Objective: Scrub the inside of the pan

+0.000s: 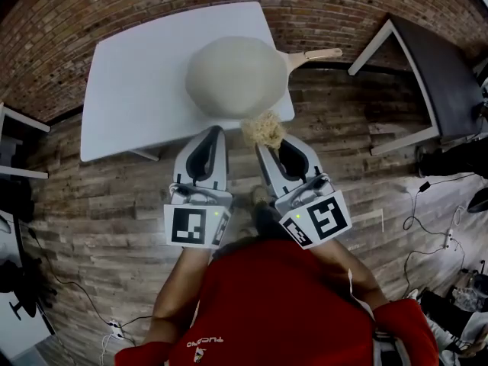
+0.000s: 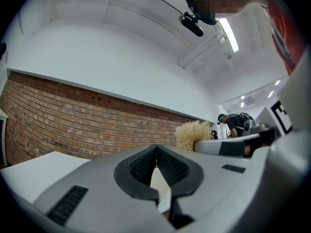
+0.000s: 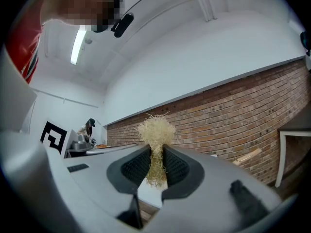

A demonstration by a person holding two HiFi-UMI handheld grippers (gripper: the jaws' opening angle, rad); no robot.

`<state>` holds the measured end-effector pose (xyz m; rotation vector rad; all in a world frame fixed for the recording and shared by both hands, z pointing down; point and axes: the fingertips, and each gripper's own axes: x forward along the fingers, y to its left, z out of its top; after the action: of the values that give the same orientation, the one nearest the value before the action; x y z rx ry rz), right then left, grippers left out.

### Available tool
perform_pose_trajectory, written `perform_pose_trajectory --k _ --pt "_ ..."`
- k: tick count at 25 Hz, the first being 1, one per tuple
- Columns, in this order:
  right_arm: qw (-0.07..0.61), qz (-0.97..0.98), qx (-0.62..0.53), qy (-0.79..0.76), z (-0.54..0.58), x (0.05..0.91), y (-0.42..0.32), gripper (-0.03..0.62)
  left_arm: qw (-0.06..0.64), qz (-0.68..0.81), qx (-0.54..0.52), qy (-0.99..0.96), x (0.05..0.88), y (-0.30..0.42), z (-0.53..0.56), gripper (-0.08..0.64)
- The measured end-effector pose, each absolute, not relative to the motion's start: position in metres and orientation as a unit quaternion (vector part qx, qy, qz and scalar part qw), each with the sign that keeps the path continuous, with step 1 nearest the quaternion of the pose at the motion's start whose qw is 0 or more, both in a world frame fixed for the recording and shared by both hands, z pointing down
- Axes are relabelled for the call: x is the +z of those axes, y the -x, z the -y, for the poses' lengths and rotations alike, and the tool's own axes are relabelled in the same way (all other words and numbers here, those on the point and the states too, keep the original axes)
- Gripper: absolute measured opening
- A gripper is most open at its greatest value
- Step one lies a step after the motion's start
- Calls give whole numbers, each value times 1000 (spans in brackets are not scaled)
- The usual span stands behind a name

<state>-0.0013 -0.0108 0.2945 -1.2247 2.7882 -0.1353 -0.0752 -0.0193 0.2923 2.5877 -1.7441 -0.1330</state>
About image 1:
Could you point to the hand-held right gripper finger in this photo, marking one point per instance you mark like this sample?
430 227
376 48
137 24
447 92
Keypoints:
313 164
271 174

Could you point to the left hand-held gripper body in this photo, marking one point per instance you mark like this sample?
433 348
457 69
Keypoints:
190 223

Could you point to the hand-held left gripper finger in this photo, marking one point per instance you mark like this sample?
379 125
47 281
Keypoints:
181 170
221 166

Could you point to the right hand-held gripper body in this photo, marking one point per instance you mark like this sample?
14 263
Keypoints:
324 216

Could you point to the tan scrubbing sponge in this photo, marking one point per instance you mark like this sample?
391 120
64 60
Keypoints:
263 130

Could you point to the person's right forearm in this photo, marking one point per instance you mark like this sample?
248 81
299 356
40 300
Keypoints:
358 277

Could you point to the person's left forearm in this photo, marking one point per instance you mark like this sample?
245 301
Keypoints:
175 292

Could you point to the person's brown shoe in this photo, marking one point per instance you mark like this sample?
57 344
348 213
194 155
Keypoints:
259 194

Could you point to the person's dark trouser leg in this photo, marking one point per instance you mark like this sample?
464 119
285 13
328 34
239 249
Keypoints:
268 221

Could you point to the white square table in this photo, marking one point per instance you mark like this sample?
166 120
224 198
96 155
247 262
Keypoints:
133 90

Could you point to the person's red shirt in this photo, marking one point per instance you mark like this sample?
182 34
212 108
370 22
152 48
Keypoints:
274 303

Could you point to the white power strip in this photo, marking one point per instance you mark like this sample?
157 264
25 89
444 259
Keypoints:
450 238
114 328

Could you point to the black bag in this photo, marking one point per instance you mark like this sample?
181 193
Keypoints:
450 164

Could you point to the dark-topped white-framed table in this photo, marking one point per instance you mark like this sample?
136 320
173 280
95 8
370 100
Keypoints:
438 74

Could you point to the black lamp head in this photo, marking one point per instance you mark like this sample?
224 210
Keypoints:
478 202

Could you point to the white side table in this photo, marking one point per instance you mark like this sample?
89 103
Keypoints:
26 119

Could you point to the black stand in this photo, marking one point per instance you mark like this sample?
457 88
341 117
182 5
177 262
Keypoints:
23 288

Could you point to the white desk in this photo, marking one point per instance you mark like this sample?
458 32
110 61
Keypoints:
15 341

